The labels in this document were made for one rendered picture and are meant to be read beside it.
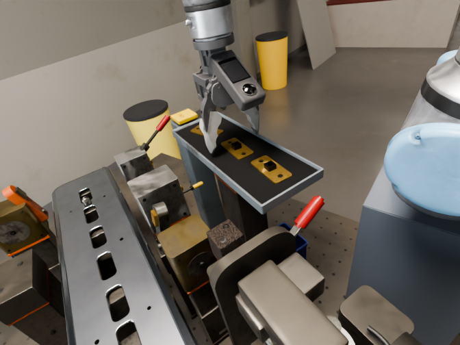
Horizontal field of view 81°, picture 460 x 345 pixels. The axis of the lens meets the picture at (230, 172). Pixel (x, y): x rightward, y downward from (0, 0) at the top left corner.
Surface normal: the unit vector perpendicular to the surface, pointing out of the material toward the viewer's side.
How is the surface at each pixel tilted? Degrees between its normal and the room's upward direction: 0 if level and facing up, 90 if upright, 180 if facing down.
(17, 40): 90
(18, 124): 90
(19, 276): 0
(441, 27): 90
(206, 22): 90
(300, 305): 0
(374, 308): 0
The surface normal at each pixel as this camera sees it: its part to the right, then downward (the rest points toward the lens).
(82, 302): -0.15, -0.79
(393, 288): -0.60, 0.55
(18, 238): 0.54, 0.43
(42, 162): 0.78, 0.26
